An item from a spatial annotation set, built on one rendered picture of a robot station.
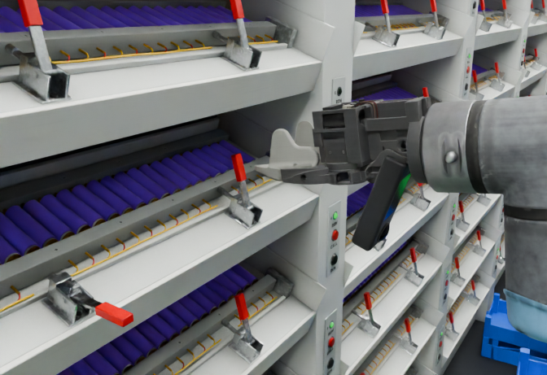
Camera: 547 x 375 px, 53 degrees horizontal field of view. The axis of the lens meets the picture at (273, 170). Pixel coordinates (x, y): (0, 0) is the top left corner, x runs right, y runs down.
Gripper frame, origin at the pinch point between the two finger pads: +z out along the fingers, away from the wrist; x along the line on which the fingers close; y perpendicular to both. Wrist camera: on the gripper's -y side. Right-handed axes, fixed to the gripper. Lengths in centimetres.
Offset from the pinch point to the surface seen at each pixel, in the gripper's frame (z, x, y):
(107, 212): 11.6, 16.4, -0.8
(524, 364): -13, -66, -61
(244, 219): 4.6, 1.5, -6.1
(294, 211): 3.6, -8.4, -8.1
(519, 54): 1, -156, 4
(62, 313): 5.2, 28.1, -6.4
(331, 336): 7.8, -20.5, -34.4
